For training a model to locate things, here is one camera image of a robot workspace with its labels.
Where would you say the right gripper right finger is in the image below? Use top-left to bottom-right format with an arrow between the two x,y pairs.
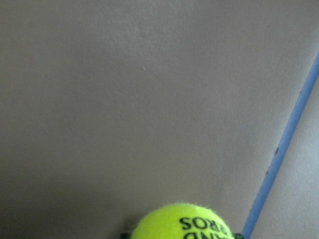
233,233 -> 243,239

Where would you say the tennis ball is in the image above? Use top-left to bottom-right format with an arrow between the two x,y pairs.
130,203 -> 235,239

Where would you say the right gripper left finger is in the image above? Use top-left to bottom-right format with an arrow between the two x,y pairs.
119,232 -> 132,239

